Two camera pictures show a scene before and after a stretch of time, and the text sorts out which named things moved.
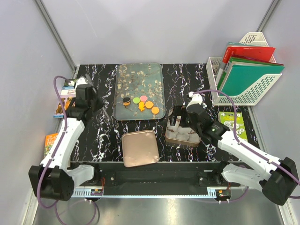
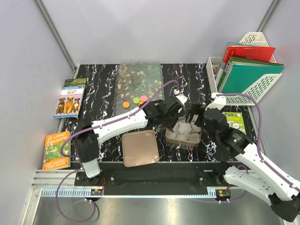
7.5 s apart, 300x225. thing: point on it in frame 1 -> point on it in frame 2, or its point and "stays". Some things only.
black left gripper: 100,104 -> 169,125
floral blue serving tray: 134,80 stays
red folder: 263,53 stays
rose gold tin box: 178,134 stays
